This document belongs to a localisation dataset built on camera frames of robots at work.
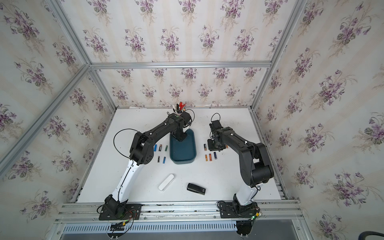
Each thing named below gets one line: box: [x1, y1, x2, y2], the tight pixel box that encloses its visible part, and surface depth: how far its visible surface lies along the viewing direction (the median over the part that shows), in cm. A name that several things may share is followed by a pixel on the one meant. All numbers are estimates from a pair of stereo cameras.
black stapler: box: [186, 183, 207, 196], surface depth 80 cm
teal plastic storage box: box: [169, 128, 197, 165], surface depth 95 cm
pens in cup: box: [173, 101, 187, 114], surface depth 108 cm
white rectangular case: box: [158, 173, 175, 192], surface depth 81 cm
